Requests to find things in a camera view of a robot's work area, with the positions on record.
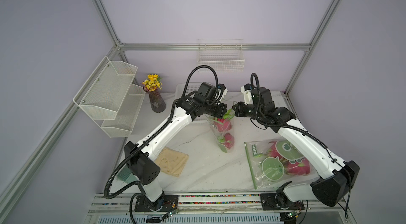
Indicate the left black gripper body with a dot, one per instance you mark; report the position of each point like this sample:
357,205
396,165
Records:
217,111

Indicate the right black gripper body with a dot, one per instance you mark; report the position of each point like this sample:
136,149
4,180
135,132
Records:
246,111

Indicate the pink dragon fruit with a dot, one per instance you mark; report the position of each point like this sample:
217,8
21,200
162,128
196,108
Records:
226,142
224,124

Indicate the clear zip-top bag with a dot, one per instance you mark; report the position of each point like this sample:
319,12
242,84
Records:
216,134
268,172

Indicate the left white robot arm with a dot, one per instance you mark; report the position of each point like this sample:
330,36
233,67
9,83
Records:
141,157

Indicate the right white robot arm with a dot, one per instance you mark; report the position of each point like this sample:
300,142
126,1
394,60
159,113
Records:
336,177

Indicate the pink dragon fruit in bag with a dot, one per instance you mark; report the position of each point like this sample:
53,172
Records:
226,142

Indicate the dragon fruit in near bag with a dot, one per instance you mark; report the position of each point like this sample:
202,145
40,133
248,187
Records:
293,161

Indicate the white plastic basket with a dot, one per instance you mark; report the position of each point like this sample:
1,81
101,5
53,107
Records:
187,89

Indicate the beige work glove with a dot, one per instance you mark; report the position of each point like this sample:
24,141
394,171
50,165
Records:
172,162

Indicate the yellow flowers in vase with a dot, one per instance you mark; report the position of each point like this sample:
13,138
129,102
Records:
152,86

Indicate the white mesh two-tier shelf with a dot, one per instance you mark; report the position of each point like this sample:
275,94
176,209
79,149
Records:
111,99

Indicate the green hand brush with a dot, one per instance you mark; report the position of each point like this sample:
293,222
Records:
125,175

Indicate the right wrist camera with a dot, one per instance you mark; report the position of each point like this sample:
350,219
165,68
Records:
247,95

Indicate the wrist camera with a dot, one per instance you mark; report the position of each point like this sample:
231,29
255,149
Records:
222,91
247,95

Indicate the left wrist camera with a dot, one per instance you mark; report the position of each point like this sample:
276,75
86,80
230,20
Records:
222,91

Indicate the white wire wall basket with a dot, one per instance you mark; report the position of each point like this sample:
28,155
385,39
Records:
224,55

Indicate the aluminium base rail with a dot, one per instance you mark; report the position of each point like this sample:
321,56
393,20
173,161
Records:
216,208

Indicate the aluminium frame struts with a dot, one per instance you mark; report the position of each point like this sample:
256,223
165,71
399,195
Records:
50,47

